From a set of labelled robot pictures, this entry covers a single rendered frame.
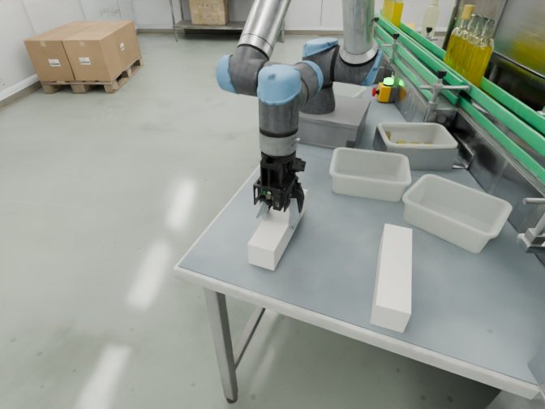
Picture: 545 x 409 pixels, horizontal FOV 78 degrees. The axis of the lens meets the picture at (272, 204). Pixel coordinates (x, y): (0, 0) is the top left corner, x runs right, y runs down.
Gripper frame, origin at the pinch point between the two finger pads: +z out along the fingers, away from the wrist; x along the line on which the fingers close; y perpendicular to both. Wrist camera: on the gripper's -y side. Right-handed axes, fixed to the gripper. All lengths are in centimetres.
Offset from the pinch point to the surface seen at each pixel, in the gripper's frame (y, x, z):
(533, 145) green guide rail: -35, 53, -13
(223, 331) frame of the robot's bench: 14.2, -11.4, 33.6
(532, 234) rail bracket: -7, 51, -7
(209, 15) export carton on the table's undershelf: -509, -323, 42
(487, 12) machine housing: -121, 45, -30
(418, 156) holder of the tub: -46, 29, 1
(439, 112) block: -68, 33, -6
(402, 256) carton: 2.0, 28.3, -0.2
